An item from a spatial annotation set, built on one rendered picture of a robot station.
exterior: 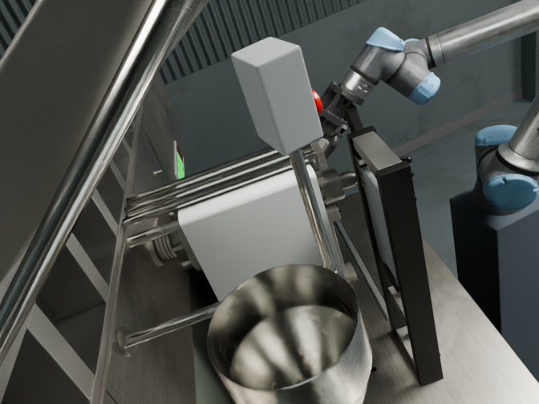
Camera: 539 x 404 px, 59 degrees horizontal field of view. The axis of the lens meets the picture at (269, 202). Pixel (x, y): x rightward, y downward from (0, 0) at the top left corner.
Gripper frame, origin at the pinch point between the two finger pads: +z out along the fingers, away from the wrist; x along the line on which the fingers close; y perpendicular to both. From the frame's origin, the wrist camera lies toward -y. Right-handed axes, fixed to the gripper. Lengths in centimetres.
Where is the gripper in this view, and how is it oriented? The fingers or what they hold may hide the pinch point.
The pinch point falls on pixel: (310, 163)
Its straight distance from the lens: 120.9
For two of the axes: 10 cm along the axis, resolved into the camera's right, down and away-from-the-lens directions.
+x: 1.8, 5.1, -8.4
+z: -5.4, 7.7, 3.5
